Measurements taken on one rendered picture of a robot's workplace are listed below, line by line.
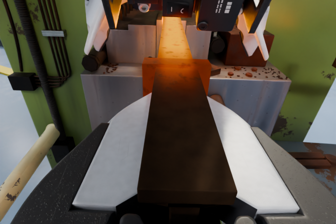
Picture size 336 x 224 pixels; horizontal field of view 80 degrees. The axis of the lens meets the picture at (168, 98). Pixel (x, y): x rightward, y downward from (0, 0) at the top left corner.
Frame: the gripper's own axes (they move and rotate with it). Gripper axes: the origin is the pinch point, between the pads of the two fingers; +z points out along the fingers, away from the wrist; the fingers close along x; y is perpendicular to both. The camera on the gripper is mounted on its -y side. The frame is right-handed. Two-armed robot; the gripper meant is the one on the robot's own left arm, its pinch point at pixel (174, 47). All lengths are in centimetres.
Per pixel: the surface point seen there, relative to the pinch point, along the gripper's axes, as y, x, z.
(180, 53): 3.0, 0.4, -2.5
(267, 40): -14.2, 18.4, 12.0
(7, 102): -73, -150, 156
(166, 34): -2.9, -0.9, 0.9
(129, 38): -13.8, -7.9, 12.4
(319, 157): 2.4, 36.4, 32.5
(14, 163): -11, -97, 121
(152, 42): -13.5, -3.6, 13.0
